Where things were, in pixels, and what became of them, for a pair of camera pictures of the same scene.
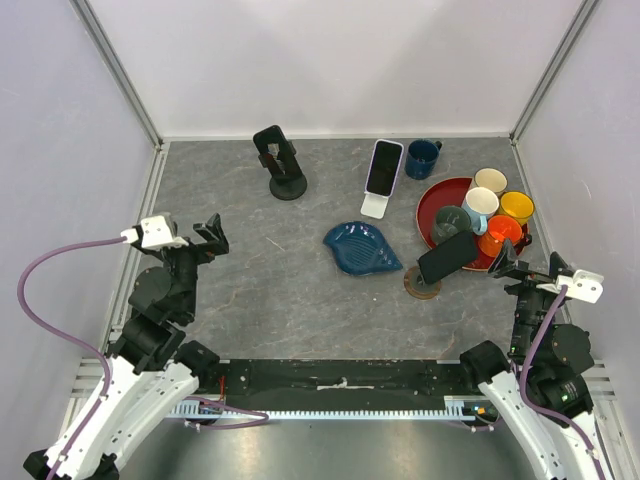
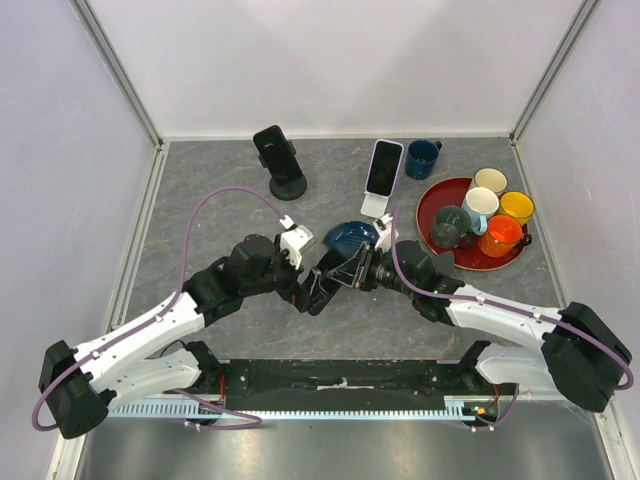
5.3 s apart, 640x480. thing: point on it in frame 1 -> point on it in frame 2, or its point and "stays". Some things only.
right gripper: x=530 y=279 -> x=346 y=274
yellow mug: x=517 y=204 stays
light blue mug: x=480 y=203 stays
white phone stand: x=374 y=206 stays
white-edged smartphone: x=383 y=168 stays
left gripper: x=213 y=231 -> x=297 y=294
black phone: x=452 y=256 -> x=324 y=284
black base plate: x=252 y=385 stays
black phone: x=277 y=153 stays
